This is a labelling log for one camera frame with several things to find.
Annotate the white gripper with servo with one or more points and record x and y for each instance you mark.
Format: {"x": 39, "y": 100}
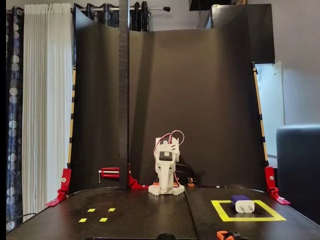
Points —
{"x": 163, "y": 172}

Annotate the yellow tape square outline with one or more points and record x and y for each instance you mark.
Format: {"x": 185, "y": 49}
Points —
{"x": 250, "y": 219}

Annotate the dark blue dotted curtain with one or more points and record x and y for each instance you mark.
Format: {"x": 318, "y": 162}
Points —
{"x": 110, "y": 20}
{"x": 13, "y": 112}

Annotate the black curved backdrop sheet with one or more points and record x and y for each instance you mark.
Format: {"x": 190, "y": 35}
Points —
{"x": 200, "y": 100}

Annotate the red pole base bracket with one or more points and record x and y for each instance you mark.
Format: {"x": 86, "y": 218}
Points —
{"x": 133, "y": 183}

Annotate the white cabinet door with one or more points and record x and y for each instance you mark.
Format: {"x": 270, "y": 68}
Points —
{"x": 272, "y": 105}

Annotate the red backdrop corner bracket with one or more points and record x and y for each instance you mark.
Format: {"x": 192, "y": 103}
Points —
{"x": 270, "y": 182}
{"x": 65, "y": 182}

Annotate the black ribbed vertical pole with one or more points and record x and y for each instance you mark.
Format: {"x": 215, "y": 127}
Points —
{"x": 123, "y": 100}

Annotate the white pleated curtain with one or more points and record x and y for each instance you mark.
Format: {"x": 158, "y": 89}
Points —
{"x": 47, "y": 112}

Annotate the red screw clamp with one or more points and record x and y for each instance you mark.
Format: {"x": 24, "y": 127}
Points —
{"x": 110, "y": 172}

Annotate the silver curtain rod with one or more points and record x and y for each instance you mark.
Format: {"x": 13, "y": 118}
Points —
{"x": 157, "y": 9}

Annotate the yellow black striped stick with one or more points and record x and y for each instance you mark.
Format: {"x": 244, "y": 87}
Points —
{"x": 72, "y": 112}
{"x": 260, "y": 112}

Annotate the orange black spring clamp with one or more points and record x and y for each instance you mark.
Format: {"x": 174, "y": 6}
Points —
{"x": 225, "y": 235}
{"x": 190, "y": 182}

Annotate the small yellow tape marker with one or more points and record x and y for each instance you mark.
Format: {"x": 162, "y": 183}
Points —
{"x": 91, "y": 210}
{"x": 82, "y": 220}
{"x": 103, "y": 219}
{"x": 112, "y": 210}

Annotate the orange base clamp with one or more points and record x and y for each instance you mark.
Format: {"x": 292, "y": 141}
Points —
{"x": 177, "y": 184}
{"x": 156, "y": 184}

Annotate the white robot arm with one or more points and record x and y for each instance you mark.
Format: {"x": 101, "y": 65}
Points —
{"x": 175, "y": 145}

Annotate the blue white charger plug block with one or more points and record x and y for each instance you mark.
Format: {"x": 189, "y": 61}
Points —
{"x": 243, "y": 206}

